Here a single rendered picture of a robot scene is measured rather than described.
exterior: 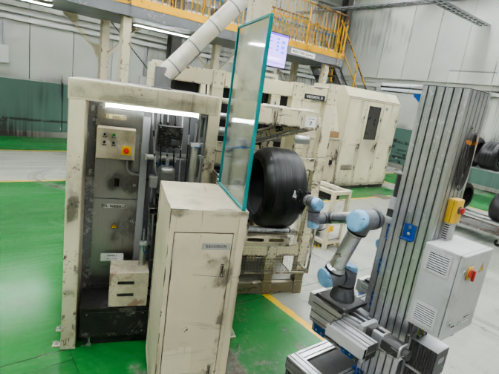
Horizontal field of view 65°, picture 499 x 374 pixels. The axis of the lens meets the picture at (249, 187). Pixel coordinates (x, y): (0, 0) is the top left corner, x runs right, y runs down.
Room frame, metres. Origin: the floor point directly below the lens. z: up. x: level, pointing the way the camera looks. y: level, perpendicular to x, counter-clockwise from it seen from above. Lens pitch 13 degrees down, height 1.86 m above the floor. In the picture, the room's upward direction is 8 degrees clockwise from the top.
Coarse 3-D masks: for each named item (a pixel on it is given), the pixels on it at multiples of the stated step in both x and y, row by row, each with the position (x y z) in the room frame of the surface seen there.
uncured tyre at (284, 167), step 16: (256, 160) 3.09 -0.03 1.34; (272, 160) 2.70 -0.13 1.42; (288, 160) 2.74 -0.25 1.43; (256, 176) 3.15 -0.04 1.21; (272, 176) 2.63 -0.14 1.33; (288, 176) 2.65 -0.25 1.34; (304, 176) 2.71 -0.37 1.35; (256, 192) 3.13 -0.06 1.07; (272, 192) 2.60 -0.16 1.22; (288, 192) 2.62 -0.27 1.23; (256, 208) 3.04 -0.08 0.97; (272, 208) 2.60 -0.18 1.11; (288, 208) 2.63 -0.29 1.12; (256, 224) 2.80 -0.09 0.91; (272, 224) 2.70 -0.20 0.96; (288, 224) 2.73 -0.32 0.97
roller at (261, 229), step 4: (252, 228) 2.69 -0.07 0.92; (256, 228) 2.70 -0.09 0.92; (260, 228) 2.71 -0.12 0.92; (264, 228) 2.73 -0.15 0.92; (268, 228) 2.74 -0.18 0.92; (272, 228) 2.75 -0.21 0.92; (276, 228) 2.76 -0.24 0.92; (280, 228) 2.77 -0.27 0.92; (284, 228) 2.78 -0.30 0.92; (288, 228) 2.79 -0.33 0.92; (260, 232) 2.72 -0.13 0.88; (264, 232) 2.73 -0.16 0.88; (268, 232) 2.74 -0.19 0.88; (272, 232) 2.75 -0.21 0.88; (276, 232) 2.76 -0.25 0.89; (280, 232) 2.76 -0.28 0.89; (284, 232) 2.78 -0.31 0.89; (288, 232) 2.79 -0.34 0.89
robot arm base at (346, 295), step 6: (336, 288) 2.18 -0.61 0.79; (342, 288) 2.16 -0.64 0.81; (348, 288) 2.16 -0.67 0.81; (330, 294) 2.20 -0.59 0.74; (336, 294) 2.17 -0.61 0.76; (342, 294) 2.15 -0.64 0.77; (348, 294) 2.15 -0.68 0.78; (336, 300) 2.15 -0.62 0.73; (342, 300) 2.14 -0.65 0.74; (348, 300) 2.14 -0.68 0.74
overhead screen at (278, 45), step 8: (272, 32) 6.76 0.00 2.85; (272, 40) 6.77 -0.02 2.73; (280, 40) 6.88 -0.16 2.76; (288, 40) 6.99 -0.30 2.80; (272, 48) 6.79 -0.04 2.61; (280, 48) 6.90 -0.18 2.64; (272, 56) 6.80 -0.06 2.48; (280, 56) 6.91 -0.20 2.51; (272, 64) 6.82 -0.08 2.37; (280, 64) 6.93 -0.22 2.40
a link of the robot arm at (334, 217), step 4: (324, 212) 2.38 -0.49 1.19; (328, 212) 2.39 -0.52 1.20; (332, 212) 2.36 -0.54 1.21; (336, 212) 2.33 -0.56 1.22; (340, 212) 2.31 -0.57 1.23; (344, 212) 2.29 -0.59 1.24; (348, 212) 2.26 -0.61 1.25; (380, 212) 2.05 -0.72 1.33; (328, 216) 2.35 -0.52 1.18; (332, 216) 2.33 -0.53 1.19; (336, 216) 2.30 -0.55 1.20; (340, 216) 2.28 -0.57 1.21; (344, 216) 2.25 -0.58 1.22; (380, 216) 2.03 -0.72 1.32; (328, 220) 2.35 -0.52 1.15; (332, 220) 2.33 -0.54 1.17; (336, 220) 2.30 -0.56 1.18; (340, 220) 2.27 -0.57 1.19; (344, 220) 2.25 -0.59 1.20; (384, 220) 2.05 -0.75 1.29; (380, 224) 2.02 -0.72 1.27
